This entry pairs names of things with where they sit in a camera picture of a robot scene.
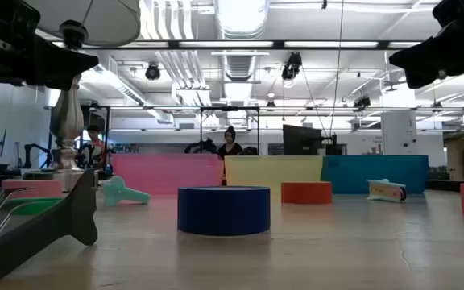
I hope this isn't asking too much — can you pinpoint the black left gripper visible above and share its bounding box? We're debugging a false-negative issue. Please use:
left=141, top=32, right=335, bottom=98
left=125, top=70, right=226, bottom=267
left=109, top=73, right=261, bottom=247
left=0, top=0, right=100, bottom=92

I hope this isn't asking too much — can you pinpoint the pink tape roll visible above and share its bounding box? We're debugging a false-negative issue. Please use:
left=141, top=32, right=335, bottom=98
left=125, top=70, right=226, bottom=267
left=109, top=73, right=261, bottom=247
left=1, top=179, right=64, bottom=199

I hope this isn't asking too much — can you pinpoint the teal staple remover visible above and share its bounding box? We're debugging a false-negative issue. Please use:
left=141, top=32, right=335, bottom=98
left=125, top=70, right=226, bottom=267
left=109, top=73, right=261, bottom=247
left=101, top=175, right=151, bottom=208

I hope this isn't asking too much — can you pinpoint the pastel stapler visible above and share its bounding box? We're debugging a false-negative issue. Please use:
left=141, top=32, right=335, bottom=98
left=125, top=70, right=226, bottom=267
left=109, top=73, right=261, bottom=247
left=366, top=178, right=408, bottom=204

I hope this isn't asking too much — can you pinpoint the blue tape roll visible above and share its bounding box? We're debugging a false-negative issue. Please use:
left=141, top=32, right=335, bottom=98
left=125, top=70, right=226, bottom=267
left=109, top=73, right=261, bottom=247
left=176, top=185, right=271, bottom=237

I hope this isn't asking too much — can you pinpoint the white round column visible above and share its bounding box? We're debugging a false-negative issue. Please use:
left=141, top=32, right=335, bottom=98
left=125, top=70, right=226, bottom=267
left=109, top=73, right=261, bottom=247
left=380, top=111, right=418, bottom=156

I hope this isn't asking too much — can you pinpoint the pink translucent bin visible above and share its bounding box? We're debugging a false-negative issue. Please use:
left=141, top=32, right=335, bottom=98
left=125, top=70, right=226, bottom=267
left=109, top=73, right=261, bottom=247
left=110, top=152, right=225, bottom=196

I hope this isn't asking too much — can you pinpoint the blue translucent bin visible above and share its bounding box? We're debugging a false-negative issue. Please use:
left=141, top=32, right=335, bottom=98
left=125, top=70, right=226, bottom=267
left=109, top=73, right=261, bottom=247
left=321, top=155, right=429, bottom=195

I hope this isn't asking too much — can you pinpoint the black monitor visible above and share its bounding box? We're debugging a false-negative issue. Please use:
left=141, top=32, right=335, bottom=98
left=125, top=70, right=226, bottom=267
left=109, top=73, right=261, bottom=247
left=282, top=124, right=324, bottom=156

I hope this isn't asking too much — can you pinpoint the yellow translucent bin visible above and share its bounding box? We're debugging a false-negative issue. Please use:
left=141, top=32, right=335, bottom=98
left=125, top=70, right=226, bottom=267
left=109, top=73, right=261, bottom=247
left=223, top=155, right=325, bottom=194

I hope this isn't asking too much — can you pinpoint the black metal frame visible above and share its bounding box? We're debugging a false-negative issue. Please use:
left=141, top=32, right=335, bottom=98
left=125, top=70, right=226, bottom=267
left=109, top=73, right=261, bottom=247
left=198, top=106, right=261, bottom=156

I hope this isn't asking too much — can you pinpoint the silver ventilation duct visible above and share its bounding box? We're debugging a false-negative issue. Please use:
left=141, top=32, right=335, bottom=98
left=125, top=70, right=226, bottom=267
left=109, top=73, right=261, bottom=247
left=214, top=0, right=270, bottom=128

